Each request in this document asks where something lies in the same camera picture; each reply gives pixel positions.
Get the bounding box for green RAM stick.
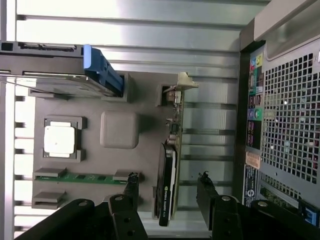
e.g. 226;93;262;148
34;172;131;185

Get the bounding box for grey plastic parts rack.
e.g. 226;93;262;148
27;72;186;221

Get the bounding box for blue case latch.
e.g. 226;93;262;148
298;198;320;223

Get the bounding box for silver CPU chip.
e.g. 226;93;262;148
42;121;76;159

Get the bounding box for open black PC case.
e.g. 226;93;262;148
237;0;320;227

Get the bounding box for hard disk with blue carrier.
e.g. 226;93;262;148
0;41;126;99

